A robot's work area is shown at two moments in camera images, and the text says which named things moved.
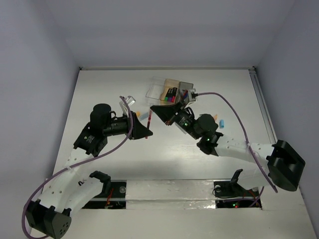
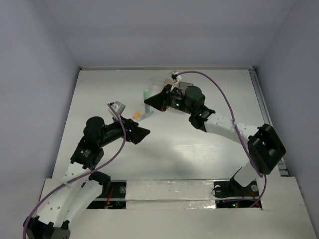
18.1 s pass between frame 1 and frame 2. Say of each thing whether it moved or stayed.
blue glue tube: stayed
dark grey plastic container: stayed
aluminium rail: stayed
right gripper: moved
